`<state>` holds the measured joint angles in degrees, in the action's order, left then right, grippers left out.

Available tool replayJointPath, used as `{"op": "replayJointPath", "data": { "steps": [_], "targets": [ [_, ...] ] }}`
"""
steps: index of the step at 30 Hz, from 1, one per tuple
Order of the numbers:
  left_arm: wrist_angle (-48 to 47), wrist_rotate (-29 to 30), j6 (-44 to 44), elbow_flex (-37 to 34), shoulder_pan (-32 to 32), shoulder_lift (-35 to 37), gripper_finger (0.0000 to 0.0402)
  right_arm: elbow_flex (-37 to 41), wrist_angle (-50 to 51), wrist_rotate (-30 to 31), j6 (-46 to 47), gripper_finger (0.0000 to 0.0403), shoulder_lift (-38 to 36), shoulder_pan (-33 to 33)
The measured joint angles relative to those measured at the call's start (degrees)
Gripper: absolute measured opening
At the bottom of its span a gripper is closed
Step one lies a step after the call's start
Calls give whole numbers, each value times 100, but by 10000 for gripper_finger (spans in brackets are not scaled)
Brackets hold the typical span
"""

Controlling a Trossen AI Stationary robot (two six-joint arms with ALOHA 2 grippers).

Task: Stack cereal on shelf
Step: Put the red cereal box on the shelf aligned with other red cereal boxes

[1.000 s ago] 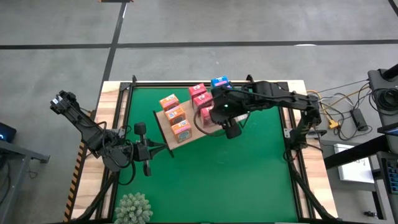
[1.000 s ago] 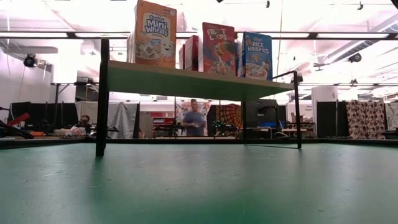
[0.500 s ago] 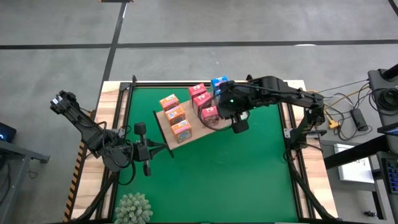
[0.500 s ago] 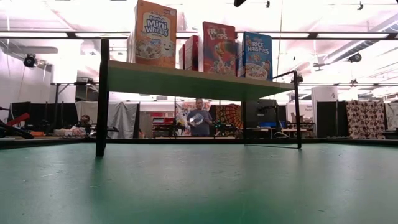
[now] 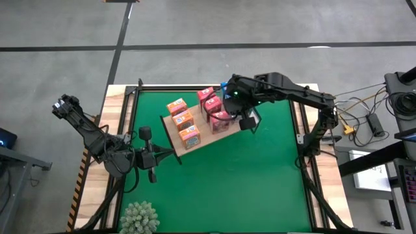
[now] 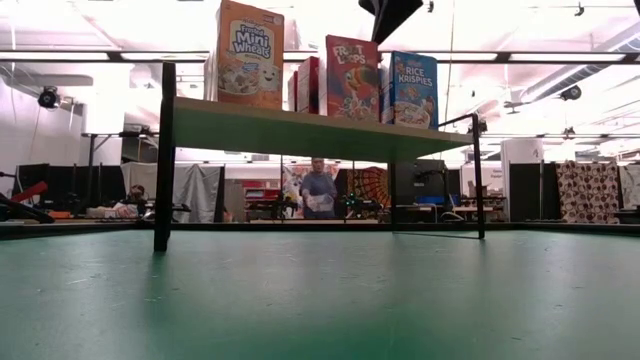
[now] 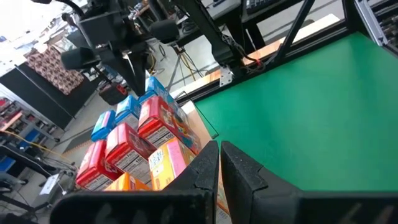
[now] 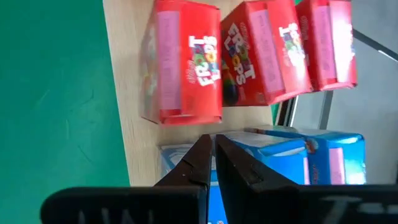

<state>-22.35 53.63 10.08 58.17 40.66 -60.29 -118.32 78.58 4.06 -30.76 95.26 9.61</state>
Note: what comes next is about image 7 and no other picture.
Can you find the black low partition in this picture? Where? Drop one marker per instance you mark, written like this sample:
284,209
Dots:
37,96

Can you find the grey metal base bracket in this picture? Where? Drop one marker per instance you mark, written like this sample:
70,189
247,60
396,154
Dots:
226,76

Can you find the black aluminium rig frame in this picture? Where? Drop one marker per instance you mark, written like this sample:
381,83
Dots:
295,31

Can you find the maroon dotted hanging cloth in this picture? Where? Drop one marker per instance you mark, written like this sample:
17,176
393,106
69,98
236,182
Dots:
56,73

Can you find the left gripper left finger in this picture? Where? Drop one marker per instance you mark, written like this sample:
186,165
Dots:
202,174

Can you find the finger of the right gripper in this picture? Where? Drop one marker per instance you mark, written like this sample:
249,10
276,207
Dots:
140,71
119,67

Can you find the orange Mini Wheats cereal box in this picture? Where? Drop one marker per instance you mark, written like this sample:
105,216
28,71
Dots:
127,184
169,161

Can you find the green table mat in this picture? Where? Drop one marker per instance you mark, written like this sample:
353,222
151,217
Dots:
311,124

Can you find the black red equipment case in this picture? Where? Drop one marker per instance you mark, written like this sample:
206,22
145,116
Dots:
112,95

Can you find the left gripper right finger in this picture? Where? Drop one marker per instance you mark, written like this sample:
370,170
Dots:
242,180

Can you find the red Froot Loops cereal box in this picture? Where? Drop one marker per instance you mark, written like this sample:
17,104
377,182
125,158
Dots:
155,118
93,168
127,146

